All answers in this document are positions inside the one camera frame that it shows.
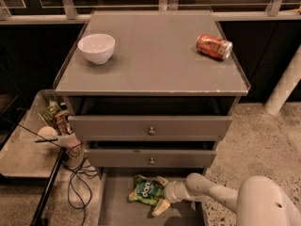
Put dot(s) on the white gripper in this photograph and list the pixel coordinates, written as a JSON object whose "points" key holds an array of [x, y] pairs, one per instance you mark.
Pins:
{"points": [[171, 192]]}

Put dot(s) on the green rice chip bag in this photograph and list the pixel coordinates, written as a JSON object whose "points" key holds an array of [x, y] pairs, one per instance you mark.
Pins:
{"points": [[147, 191]]}

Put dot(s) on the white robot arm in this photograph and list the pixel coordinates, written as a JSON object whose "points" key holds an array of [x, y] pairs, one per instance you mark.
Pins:
{"points": [[259, 201]]}

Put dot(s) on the grey bottom drawer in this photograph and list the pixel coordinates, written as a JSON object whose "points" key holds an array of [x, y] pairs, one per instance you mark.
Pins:
{"points": [[116, 210]]}

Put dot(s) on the grey drawer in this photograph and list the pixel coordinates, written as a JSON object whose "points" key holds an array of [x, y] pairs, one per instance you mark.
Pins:
{"points": [[151, 154], [116, 210], [150, 128]]}

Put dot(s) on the grey middle drawer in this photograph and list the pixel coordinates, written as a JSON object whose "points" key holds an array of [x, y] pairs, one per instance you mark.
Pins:
{"points": [[151, 154]]}

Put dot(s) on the grey top drawer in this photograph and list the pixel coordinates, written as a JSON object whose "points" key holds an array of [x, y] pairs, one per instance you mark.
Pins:
{"points": [[150, 128]]}

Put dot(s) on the grey drawer cabinet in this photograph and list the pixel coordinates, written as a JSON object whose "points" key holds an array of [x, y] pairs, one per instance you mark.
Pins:
{"points": [[156, 69]]}

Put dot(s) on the green snack bag in bin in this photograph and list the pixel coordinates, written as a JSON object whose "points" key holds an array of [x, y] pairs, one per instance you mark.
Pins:
{"points": [[48, 113]]}

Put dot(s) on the white cup in bin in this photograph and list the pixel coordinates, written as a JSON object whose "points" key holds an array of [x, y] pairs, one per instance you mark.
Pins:
{"points": [[68, 141]]}

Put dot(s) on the brown snack packet in bin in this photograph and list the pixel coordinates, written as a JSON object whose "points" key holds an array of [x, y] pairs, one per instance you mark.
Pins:
{"points": [[61, 120]]}

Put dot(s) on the black metal stand bar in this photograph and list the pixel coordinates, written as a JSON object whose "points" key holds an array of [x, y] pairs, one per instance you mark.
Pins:
{"points": [[36, 219]]}

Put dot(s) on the white ball in bin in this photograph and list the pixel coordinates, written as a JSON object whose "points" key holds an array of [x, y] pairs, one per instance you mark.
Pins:
{"points": [[47, 136]]}

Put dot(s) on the orange soda can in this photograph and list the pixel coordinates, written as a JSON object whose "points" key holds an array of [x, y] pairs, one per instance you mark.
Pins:
{"points": [[214, 47]]}

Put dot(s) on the white ceramic bowl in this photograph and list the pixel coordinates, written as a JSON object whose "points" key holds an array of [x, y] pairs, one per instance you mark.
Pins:
{"points": [[97, 48]]}

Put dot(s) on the white window frame rail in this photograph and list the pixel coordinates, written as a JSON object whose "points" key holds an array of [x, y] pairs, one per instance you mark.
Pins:
{"points": [[79, 11]]}

